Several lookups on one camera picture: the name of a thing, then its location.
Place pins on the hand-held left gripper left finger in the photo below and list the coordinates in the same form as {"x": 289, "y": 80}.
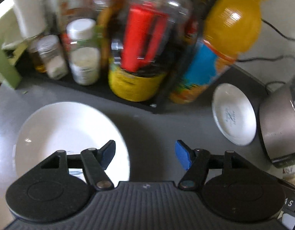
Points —
{"x": 108, "y": 153}

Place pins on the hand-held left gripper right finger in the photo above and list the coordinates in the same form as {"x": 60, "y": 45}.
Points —
{"x": 183, "y": 155}

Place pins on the large plain white plate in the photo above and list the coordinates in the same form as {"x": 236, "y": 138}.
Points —
{"x": 66, "y": 129}

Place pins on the cream bowl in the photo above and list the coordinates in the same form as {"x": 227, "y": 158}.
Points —
{"x": 293, "y": 176}

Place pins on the black metal shelf rack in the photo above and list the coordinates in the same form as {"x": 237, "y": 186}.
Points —
{"x": 94, "y": 92}

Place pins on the small white plate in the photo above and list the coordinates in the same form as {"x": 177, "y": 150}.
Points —
{"x": 233, "y": 115}

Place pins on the silver black pressure cooker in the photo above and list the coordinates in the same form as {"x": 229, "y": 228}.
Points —
{"x": 277, "y": 124}

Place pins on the white cap seasoning bottle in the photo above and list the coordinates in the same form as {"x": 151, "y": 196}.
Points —
{"x": 85, "y": 60}

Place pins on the small clear seasoning jar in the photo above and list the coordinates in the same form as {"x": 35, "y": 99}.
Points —
{"x": 54, "y": 60}

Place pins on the green carton box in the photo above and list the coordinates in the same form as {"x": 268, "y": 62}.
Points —
{"x": 4, "y": 64}

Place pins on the orange juice bottle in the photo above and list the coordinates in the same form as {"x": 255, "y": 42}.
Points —
{"x": 231, "y": 24}

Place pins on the clear tall bottle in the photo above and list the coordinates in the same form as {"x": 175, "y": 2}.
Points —
{"x": 100, "y": 1}

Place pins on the green cap sauce bottle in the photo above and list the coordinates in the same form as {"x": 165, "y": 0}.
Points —
{"x": 70, "y": 2}

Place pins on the white paper roll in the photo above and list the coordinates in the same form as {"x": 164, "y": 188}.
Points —
{"x": 30, "y": 14}

